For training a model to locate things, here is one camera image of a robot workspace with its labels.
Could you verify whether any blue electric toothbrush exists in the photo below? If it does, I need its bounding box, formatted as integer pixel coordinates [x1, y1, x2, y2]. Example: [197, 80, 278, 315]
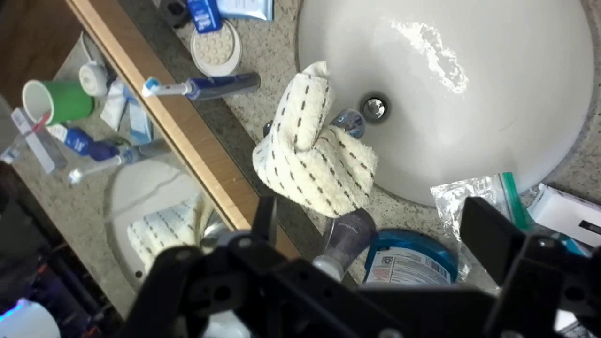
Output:
[141, 71, 261, 101]

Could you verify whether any small clear soap bottle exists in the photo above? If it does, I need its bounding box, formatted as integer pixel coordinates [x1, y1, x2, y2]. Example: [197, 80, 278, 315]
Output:
[312, 208, 378, 281]

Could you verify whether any round white soap dish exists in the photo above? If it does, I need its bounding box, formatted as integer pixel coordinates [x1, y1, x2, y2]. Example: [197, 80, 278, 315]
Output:
[190, 22, 241, 76]

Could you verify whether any blue white tube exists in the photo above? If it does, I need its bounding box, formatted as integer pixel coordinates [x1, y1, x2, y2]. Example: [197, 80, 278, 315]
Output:
[216, 0, 274, 20]

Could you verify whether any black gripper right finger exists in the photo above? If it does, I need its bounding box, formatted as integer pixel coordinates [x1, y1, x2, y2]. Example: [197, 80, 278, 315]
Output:
[460, 195, 601, 338]

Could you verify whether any clear plastic zip bag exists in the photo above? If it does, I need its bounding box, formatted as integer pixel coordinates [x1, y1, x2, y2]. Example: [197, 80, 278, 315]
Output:
[430, 170, 534, 251]

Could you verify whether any cream patterned towel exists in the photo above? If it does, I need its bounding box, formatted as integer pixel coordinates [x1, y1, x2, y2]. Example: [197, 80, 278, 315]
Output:
[252, 59, 378, 217]

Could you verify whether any blue mouthwash bottle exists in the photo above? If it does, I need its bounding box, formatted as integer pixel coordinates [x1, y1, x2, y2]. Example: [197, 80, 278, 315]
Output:
[363, 228, 458, 285]

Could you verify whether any white oval sink basin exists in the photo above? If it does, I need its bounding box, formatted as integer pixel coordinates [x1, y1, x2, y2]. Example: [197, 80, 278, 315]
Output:
[297, 0, 596, 204]

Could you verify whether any small white tube box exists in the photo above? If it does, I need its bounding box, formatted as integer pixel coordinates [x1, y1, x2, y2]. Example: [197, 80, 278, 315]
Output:
[528, 183, 601, 247]

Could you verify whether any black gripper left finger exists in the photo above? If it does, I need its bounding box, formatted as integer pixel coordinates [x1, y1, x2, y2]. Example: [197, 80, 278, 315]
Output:
[119, 234, 288, 338]

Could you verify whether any wood framed mirror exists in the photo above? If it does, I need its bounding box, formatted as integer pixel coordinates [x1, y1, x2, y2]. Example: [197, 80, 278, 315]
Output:
[0, 0, 303, 338]

